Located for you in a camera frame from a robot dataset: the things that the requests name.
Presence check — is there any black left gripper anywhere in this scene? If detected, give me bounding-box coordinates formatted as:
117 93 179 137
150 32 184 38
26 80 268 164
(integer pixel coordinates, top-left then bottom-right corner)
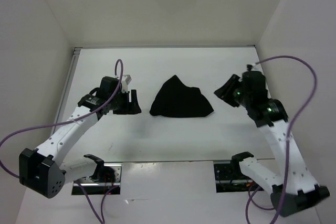
109 89 141 114

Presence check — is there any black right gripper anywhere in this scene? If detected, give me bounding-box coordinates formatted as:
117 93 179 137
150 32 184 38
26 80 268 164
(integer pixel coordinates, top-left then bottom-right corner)
212 73 249 106

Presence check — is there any black skirt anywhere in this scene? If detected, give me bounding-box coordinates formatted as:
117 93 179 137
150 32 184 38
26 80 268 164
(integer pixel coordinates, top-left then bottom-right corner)
150 75 214 118

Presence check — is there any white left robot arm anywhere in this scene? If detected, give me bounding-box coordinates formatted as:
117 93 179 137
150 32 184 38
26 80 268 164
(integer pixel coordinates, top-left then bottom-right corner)
19 75 141 198

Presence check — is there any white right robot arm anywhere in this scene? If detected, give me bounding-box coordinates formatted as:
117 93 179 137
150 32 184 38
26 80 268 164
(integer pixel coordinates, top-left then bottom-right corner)
214 71 330 217

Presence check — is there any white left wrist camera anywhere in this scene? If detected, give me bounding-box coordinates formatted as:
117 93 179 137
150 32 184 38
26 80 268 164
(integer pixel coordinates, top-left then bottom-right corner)
121 74 132 93

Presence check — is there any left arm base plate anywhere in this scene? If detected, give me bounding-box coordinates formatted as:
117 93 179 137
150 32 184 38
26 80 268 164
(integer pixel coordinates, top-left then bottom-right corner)
78 163 123 196

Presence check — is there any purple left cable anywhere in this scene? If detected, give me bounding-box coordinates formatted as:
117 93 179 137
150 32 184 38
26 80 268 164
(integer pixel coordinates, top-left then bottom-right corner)
0 59 124 224

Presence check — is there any purple cable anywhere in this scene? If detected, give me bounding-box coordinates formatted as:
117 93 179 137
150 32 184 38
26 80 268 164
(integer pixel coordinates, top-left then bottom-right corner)
0 59 124 224
245 55 319 224

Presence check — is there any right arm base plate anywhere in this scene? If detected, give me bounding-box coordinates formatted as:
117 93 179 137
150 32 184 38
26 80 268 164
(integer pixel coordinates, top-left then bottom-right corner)
213 161 258 193

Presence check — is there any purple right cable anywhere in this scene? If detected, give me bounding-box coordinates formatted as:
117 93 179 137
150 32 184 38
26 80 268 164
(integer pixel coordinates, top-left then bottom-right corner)
245 55 319 224

